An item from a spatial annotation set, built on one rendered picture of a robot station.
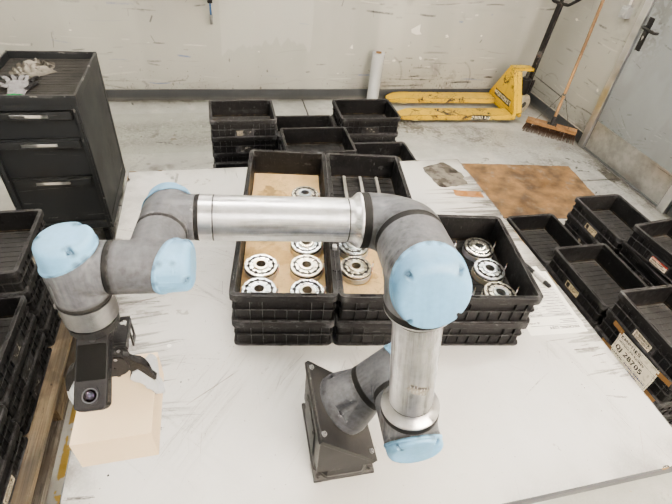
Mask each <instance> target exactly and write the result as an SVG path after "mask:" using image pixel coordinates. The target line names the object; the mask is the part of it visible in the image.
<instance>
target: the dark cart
mask: <svg viewBox="0 0 672 504"><path fill-rule="evenodd" d="M34 58H37V59H38V60H40V62H41V60H47V61H51V62H54V63H55V67H54V68H53V70H55V71H57V72H55V73H52V74H47V75H43V76H40V78H38V79H36V80H35V81H37V82H38V85H36V86H35V87H33V88H31V89H29V90H27V91H26V93H25V95H7V91H8V90H7V89H5V88H2V87H0V176H1V179H2V181H3V183H4V185H5V187H6V189H7V192H8V194H9V196H10V198H11V200H12V203H13V205H14V207H15V209H16V210H24V209H41V210H42V211H43V214H44V217H43V220H44V221H46V223H45V226H46V228H48V227H50V226H52V225H55V224H59V223H63V222H79V223H81V224H83V225H88V226H89V227H91V228H103V231H104V233H105V237H106V239H107V240H109V239H113V233H112V227H114V223H115V219H116V214H117V210H118V205H119V201H120V196H121V195H122V187H123V182H124V178H125V173H126V171H125V167H124V163H123V158H122V154H121V150H120V146H119V142H118V138H117V134H116V130H115V126H114V122H113V118H112V114H111V110H110V106H109V102H108V98H107V94H106V90H105V85H104V81H103V77H102V73H101V69H100V65H99V61H98V57H97V53H96V52H84V51H15V50H5V51H4V52H3V54H2V55H1V56H0V76H7V77H8V75H10V74H9V71H10V70H12V68H13V67H15V68H16V64H17V63H20V64H21V65H23V61H26V60H32V61H34ZM8 78H9V79H10V81H12V78H10V77H8Z"/></svg>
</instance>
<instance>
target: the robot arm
mask: <svg viewBox="0 0 672 504"><path fill-rule="evenodd" d="M190 240H192V241H193V240H197V241H291V242H350V243H352V244H353V245H354V246H355V247H356V248H368V249H372V250H375V251H376V252H377V254H378V257H379V260H380V263H381V267H382V270H383V275H384V300H383V305H384V310H385V312H386V314H387V316H388V317H389V318H390V319H391V321H392V332H391V342H390V343H389V344H387V345H384V347H382V348H381V349H380V350H378V351H377V352H375V353H374V354H372V355H371V356H369V357H368V358H366V359H365V360H363V361H362V362H360V363H359V364H357V365H356V366H354V367H353V368H350V369H346V370H342V371H338V372H334V373H331V374H329V375H328V376H326V377H325V378H323V379H322V381H321V383H320V396H321V400H322V403H323V406H324V408H325V410H326V412H327V414H328V416H329V417H330V419H331V420H332V421H333V423H334V424H335V425H336V426H337V427H338V428H339V429H340V430H342V431H343V432H345V433H347V434H349V435H355V434H357V433H359V432H360V431H362V430H363V429H364V428H365V427H366V426H367V424H368V423H369V422H370V421H371V420H372V418H373V417H374V416H375V415H376V413H377V415H378V420H379V424H380V428H381V433H382V437H383V442H384V444H383V446H384V448H385V450H386V453H387V456H388V458H389V459H390V460H392V461H394V462H398V463H415V462H420V461H424V460H427V459H429V458H431V457H433V456H435V455H437V454H438V453H439V452H440V451H441V450H442V448H443V440H442V437H443V436H442V434H440V431H439V427H438V418H439V411H440V403H439V399H438V397H437V395H436V393H435V392H434V389H435V382H436V375H437V368H438V361H439V355H440V348H441V341H442V334H443V327H445V326H446V325H447V324H449V323H451V322H452V321H454V320H455V319H457V313H463V312H464V310H465V309H466V307H467V306H468V304H469V301H470V299H471V295H472V281H471V277H470V274H469V270H468V267H467V265H466V263H465V261H464V259H463V257H462V256H461V255H460V253H459V252H458V251H457V249H456V248H455V246H454V244H453V242H452V240H451V239H450V237H449V235H448V233H447V232H446V230H445V228H444V226H443V224H442V222H441V220H440V218H439V217H438V215H437V214H436V213H435V212H434V211H433V210H432V209H431V208H429V207H428V206H426V205H425V204H423V203H421V202H419V201H417V200H413V199H410V198H407V197H403V196H398V195H392V194H385V193H371V192H357V193H356V194H355V195H354V196H353V197H352V198H333V197H294V196H255V195H215V194H191V193H190V192H189V190H188V189H187V188H185V187H184V186H181V185H179V184H177V183H174V182H164V183H160V184H158V185H156V186H154V187H153V188H152V189H151V190H150V192H149V194H148V196H147V197H146V198H145V200H144V201H143V203H142V206H141V212H140V215H139V218H138V220H137V223H136V226H135V228H134V231H133V233H132V236H131V238H130V240H98V237H97V235H96V234H95V233H94V231H93V230H92V228H91V227H89V226H88V225H83V224H81V223H79V222H63V223H59V224H55V225H52V226H50V227H48V228H46V229H44V230H43V231H42V232H40V233H39V234H38V235H37V236H36V238H35V239H34V241H33V243H32V253H33V256H34V258H35V261H36V263H37V266H38V273H39V275H40V276H41V277H42V278H43V280H44V282H45V285H46V287H47V289H48V291H49V293H50V295H51V297H52V299H53V302H54V304H53V307H54V309H57V310H58V312H59V314H60V316H61V319H62V321H63V323H64V325H65V327H66V328H67V329H68V331H69V333H70V335H71V336H72V337H74V338H76V354H75V363H72V364H71V365H70V366H69V368H68V371H67V375H66V379H65V383H66V391H67V394H68V398H69V400H70V401H71V403H72V404H73V407H74V410H76V411H78V412H90V411H98V410H104V409H107V408H108V407H110V405H111V403H112V377H115V376H117V377H121V375H124V374H126V373H127V372H128V371H131V373H130V380H132V381H134V382H137V383H141V384H143V385H145V387H146V388H147V389H151V390H152V391H153V392H155V394H160V393H165V384H164V382H163V380H162V378H161V377H160V375H159V367H158V360H157V358H156V356H155V355H153V354H151V353H150V354H148V355H147V357H146V358H144V357H142V356H140V355H132V354H130V353H129V352H128V349H129V339H131V342H132V345H133V346H135V340H136V334H135V331H134V327H133V324H132V321H131V318H130V316H123V317H120V314H119V305H118V302H117V298H116V295H122V294H155V293H157V294H160V295H164V294H167V293H173V292H186V291H189V290H190V289H192V287H193V286H194V284H195V280H196V251H195V247H194V244H193V242H192V241H190ZM123 320H126V321H127V322H126V326H125V325H124V324H123V325H121V324H120V323H121V322H123ZM131 329H132V333H133V335H132V334H131V331H130V330H131Z"/></svg>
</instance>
